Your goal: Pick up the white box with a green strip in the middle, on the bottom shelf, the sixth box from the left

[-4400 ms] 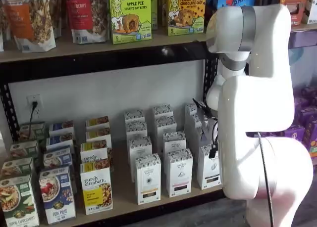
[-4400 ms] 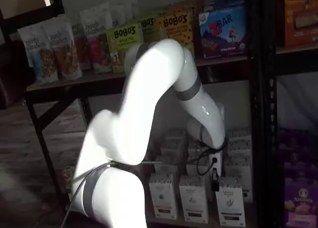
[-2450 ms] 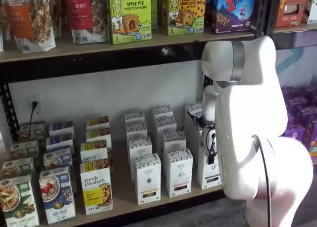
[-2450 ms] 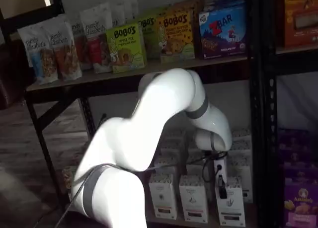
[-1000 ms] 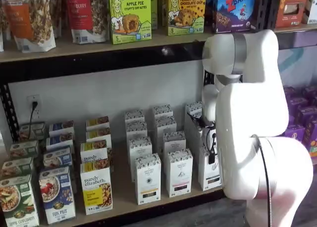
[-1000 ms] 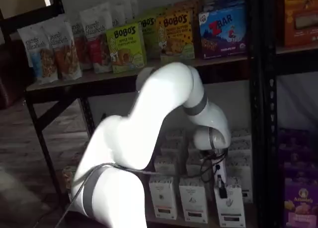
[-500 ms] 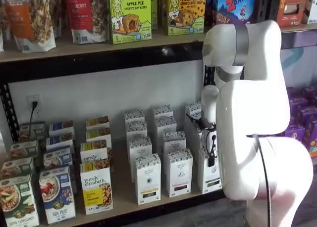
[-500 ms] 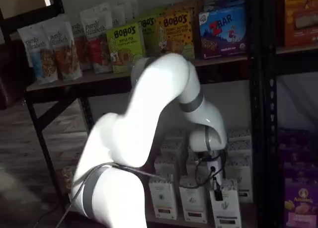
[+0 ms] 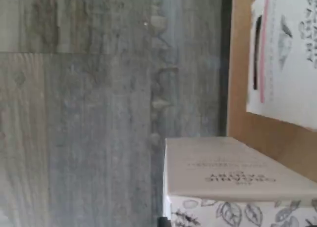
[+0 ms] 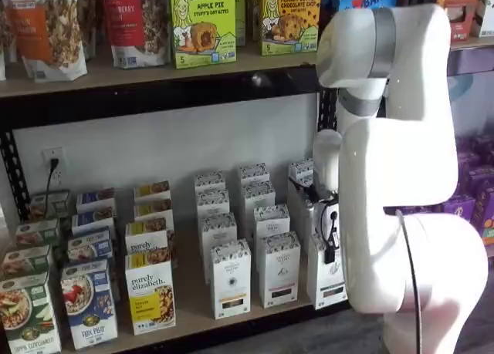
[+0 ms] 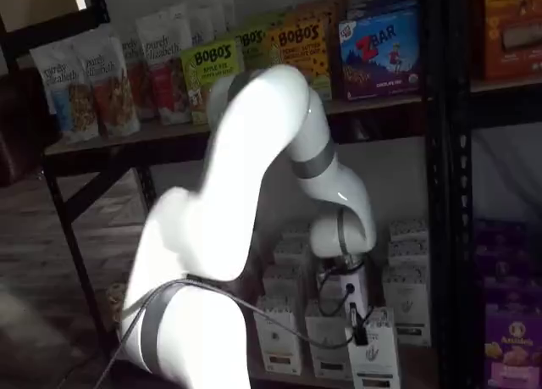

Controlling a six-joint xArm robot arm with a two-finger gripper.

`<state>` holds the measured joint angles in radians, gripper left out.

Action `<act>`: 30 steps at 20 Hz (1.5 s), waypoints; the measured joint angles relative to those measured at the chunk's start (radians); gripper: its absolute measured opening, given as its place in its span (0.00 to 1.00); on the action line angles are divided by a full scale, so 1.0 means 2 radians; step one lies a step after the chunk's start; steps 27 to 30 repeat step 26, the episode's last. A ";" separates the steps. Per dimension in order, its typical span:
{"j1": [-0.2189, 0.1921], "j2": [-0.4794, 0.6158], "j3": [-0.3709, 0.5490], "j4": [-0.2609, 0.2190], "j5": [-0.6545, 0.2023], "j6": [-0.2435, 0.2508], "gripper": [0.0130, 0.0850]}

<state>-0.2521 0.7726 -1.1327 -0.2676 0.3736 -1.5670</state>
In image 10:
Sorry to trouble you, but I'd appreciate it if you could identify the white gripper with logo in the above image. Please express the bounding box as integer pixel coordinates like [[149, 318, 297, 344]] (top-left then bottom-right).
[[315, 198, 342, 265]]

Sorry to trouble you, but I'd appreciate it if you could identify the white box green strip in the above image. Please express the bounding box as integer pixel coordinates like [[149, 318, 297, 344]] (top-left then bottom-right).
[[287, 176, 322, 231], [306, 233, 347, 311], [304, 199, 323, 242], [288, 158, 316, 182]]

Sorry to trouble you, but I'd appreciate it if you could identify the white box pink strip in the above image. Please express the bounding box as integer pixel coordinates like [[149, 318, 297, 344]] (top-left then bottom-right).
[[238, 163, 271, 190], [252, 204, 292, 251], [258, 231, 302, 309], [240, 181, 276, 236]]

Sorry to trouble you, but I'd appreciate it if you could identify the plain purple snack box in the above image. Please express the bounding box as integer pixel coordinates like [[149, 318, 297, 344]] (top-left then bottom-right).
[[441, 194, 477, 226]]

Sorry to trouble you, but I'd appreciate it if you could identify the purple box with orange picture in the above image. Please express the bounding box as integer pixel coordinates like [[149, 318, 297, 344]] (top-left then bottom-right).
[[472, 184, 494, 236]]

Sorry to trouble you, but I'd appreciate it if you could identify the Purely Elizabeth yellow label box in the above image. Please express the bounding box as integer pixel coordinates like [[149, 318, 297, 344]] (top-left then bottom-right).
[[133, 180, 172, 205], [124, 250, 178, 336], [123, 220, 175, 263], [133, 199, 176, 232]]

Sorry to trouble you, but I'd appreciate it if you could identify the yellow Bobo's peanut butter box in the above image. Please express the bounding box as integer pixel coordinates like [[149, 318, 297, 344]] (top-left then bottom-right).
[[261, 0, 323, 56]]

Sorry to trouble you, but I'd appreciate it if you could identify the blue oatmeal box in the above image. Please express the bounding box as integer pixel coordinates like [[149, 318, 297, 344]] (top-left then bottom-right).
[[75, 187, 117, 214], [60, 258, 119, 351], [71, 207, 117, 236], [66, 227, 115, 267]]

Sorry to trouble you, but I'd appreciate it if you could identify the green Bobo's apple pie box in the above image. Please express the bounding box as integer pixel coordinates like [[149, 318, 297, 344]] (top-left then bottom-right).
[[169, 0, 238, 70]]

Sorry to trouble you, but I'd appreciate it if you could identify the orange snack box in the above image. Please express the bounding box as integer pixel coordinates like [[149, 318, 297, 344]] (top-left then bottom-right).
[[435, 0, 478, 43]]

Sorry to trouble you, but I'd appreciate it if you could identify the green oatmeal box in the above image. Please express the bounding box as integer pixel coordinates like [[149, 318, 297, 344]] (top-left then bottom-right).
[[15, 218, 63, 251], [0, 272, 63, 354], [28, 191, 72, 222], [0, 244, 55, 284]]

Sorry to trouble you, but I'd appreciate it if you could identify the white snack box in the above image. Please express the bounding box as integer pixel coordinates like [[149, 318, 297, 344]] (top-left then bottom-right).
[[472, 0, 494, 39]]

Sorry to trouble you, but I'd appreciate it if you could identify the red label granola bag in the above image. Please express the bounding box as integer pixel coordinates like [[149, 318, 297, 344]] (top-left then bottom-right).
[[99, 0, 172, 69]]

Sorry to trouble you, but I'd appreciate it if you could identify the orange label granola bag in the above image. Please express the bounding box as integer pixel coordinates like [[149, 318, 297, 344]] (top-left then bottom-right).
[[3, 0, 90, 84]]

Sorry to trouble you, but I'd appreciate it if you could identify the brown granola bag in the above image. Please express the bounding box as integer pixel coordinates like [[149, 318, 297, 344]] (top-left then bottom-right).
[[0, 0, 9, 82]]

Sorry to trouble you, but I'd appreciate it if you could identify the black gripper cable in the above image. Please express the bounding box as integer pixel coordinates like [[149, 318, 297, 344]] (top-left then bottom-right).
[[290, 174, 340, 251]]

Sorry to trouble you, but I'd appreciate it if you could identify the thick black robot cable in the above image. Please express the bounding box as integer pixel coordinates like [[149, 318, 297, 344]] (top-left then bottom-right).
[[394, 210, 424, 354]]

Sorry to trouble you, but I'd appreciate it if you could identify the black plug cord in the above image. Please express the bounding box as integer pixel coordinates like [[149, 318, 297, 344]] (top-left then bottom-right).
[[46, 157, 60, 218]]

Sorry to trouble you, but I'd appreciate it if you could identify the white wall outlet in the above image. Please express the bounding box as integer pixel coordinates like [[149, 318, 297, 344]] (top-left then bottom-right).
[[42, 147, 66, 187]]

